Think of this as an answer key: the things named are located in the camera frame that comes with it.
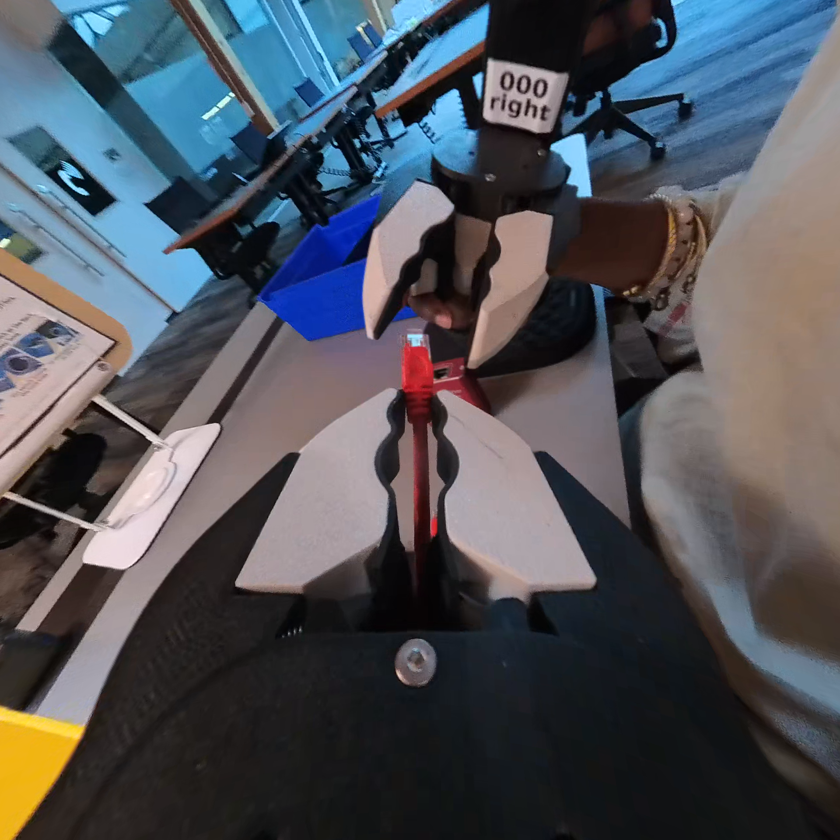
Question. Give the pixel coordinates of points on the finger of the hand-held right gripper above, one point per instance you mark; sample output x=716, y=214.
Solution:
x=522, y=275
x=394, y=249

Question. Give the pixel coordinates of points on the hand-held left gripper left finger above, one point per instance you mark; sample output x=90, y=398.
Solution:
x=321, y=518

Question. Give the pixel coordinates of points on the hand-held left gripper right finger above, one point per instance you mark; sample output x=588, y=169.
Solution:
x=505, y=518

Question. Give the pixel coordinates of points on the red adapter box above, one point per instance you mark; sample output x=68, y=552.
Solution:
x=459, y=387

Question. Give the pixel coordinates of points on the yellow plastic bin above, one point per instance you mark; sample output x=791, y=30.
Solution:
x=33, y=768

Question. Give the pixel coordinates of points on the person's right hand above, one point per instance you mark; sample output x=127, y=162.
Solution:
x=446, y=312

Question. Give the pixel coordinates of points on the black woven mat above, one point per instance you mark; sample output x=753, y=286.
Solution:
x=558, y=328

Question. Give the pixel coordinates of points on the blue plastic bin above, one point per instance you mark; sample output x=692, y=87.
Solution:
x=315, y=295

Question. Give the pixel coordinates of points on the black office chair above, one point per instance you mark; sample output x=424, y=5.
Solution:
x=630, y=111

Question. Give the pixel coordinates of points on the wooden top office desk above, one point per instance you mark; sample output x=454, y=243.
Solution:
x=249, y=190
x=439, y=65

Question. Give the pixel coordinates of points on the person's white garment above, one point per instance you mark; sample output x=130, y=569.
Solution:
x=754, y=558

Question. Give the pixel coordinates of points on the framed sign on acrylic stand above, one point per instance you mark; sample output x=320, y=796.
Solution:
x=39, y=367

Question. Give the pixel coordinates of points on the black pictogram wall sign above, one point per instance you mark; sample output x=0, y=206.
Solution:
x=79, y=184

